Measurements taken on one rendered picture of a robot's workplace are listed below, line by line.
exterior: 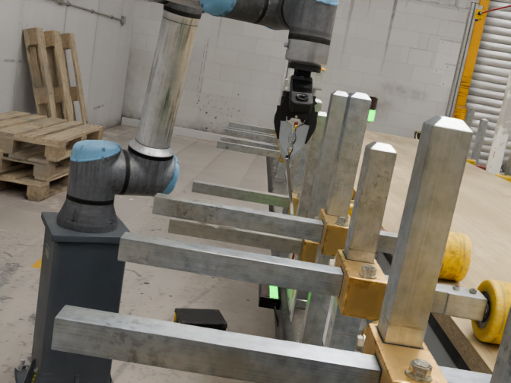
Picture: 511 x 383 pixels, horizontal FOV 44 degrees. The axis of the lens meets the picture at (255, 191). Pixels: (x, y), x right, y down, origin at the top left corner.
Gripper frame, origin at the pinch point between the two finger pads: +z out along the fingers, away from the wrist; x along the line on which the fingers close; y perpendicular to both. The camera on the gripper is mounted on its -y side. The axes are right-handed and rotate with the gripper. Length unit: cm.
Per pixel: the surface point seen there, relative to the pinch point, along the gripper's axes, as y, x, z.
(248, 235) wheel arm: -9.3, 5.9, 16.1
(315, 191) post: -5.5, -6.5, 5.2
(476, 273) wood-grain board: -26.2, -35.0, 11.4
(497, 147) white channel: 152, -104, 0
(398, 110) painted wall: 770, -195, 9
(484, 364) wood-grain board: -65, -23, 12
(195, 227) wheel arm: -9.2, 16.8, 16.2
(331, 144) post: -5.6, -7.9, -5.1
